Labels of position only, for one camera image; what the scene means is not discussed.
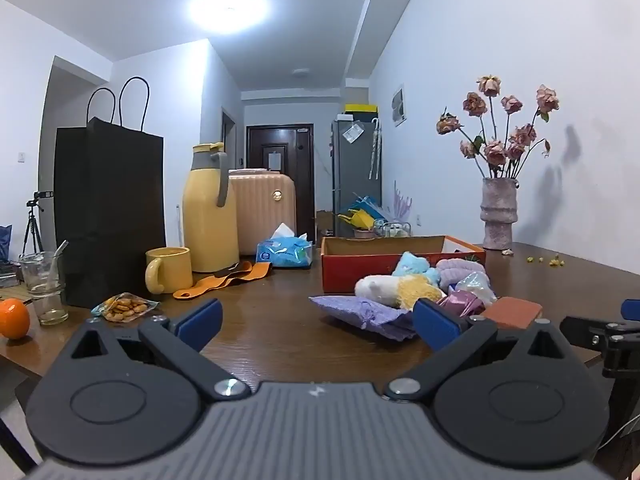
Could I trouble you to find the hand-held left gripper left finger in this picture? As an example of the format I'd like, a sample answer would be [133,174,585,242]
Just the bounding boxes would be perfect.
[64,298,252,402]

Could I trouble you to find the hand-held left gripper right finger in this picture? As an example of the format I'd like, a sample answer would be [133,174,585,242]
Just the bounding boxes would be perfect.
[384,298,574,402]

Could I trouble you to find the yellow fluffy plush toy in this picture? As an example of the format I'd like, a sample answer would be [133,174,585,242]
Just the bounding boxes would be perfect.
[396,275,445,311]

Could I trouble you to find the clear plastic packet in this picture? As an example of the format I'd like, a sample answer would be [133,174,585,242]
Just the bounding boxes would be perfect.
[451,270,497,306]

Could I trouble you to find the pink fluffy sock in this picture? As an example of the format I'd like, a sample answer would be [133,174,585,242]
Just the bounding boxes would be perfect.
[434,257,490,285]

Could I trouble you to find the light blue plush toy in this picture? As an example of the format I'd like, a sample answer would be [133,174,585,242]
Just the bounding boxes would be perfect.
[391,251,442,286]

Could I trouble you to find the white plush toy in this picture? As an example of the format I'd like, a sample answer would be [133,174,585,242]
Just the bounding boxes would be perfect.
[354,274,403,307]

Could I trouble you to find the reddish brown sponge block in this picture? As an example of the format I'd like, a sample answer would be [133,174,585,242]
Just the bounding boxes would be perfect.
[479,296,544,332]

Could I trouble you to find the purple cloth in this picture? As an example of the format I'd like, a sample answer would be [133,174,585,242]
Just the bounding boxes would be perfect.
[308,294,420,343]

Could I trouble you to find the red cardboard box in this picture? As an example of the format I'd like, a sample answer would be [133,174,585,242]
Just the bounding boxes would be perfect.
[320,235,487,295]

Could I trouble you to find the yellow mug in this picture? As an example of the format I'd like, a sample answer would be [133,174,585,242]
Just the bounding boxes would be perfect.
[145,246,193,295]

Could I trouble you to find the clear snack packet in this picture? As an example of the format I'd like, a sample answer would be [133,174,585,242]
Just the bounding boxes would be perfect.
[90,292,160,322]

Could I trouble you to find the yellow thermos jug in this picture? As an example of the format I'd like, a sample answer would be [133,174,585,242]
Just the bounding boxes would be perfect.
[181,142,241,274]

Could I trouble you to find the blue tissue pack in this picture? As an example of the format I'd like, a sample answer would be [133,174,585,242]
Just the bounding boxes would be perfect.
[255,222,314,270]

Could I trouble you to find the pink ceramic vase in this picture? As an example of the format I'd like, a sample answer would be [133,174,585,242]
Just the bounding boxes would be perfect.
[480,177,521,252]

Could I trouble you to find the pink suitcase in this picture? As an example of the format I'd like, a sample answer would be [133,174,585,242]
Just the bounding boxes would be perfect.
[227,168,297,257]

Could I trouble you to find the blue and yellow umbrellas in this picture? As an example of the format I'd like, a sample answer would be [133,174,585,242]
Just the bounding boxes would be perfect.
[336,191,387,231]

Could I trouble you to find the black paper bag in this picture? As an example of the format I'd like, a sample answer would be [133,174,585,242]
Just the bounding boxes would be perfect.
[52,76,167,309]

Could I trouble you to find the clear glass cup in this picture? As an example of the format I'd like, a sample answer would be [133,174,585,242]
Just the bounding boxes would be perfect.
[19,251,63,293]
[30,285,70,326]

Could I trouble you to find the clear drinking straw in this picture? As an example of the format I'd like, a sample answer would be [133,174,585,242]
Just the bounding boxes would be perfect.
[49,240,70,286]

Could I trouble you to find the dark brown door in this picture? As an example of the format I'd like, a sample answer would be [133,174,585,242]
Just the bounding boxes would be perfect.
[246,123,316,243]

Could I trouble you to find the grey refrigerator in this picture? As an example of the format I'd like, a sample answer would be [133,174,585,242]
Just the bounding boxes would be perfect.
[331,119,383,238]

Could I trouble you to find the dark side door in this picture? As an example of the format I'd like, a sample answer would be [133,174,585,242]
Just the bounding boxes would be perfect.
[221,106,237,171]

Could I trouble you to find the bunch of dried roses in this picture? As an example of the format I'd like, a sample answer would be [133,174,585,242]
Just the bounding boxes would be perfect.
[436,74,561,181]

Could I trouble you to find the white hanging umbrella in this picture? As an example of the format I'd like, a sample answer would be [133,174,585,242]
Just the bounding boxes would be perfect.
[368,117,382,181]

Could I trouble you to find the orange fruit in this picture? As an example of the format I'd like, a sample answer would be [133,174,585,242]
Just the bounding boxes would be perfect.
[0,298,31,341]

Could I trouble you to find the black tripod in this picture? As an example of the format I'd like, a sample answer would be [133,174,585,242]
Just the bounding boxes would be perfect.
[20,200,46,261]

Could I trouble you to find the round ceiling light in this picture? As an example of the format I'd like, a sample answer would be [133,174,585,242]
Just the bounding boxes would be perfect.
[187,0,273,36]

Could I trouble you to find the orange and black strap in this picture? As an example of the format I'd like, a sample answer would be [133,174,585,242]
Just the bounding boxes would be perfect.
[172,260,275,301]

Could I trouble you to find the wire rack with bottles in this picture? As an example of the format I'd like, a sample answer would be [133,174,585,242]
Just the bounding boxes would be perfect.
[372,219,414,238]

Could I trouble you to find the purple coral wall decoration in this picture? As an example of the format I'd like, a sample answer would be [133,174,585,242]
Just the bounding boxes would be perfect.
[392,180,415,223]

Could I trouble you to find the wall picture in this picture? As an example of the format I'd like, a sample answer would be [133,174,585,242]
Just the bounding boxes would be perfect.
[391,84,406,127]

